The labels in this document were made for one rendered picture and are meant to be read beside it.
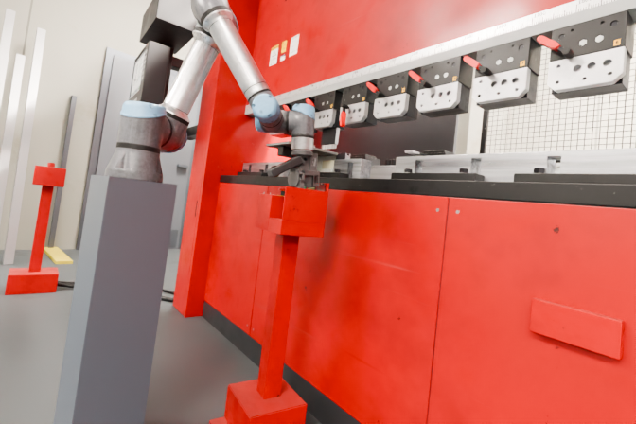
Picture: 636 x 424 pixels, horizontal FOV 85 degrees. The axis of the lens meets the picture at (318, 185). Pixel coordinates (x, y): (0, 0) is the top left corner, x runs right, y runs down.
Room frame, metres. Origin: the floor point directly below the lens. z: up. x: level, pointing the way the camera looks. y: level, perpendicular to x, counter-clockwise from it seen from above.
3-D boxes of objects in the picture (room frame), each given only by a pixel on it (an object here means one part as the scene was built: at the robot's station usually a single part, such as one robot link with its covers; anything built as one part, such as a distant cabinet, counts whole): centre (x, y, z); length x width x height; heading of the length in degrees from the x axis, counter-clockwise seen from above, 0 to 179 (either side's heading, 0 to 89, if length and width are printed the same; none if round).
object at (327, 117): (1.63, -0.01, 1.20); 0.15 x 0.09 x 0.17; 38
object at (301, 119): (1.15, 0.08, 1.03); 0.09 x 0.08 x 0.11; 89
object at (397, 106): (1.32, -0.26, 1.20); 0.15 x 0.09 x 0.17; 38
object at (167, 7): (2.30, 1.13, 1.52); 0.51 x 0.25 x 0.85; 37
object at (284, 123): (1.13, 0.17, 1.02); 0.11 x 0.11 x 0.08; 89
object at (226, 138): (2.48, 0.44, 1.15); 0.85 x 0.25 x 2.30; 128
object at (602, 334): (0.71, -0.54, 0.58); 0.15 x 0.02 x 0.07; 38
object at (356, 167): (1.57, -0.06, 0.92); 0.39 x 0.06 x 0.10; 38
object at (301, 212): (1.20, 0.08, 0.75); 0.20 x 0.16 x 0.18; 32
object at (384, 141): (2.11, -0.28, 1.12); 1.13 x 0.02 x 0.44; 38
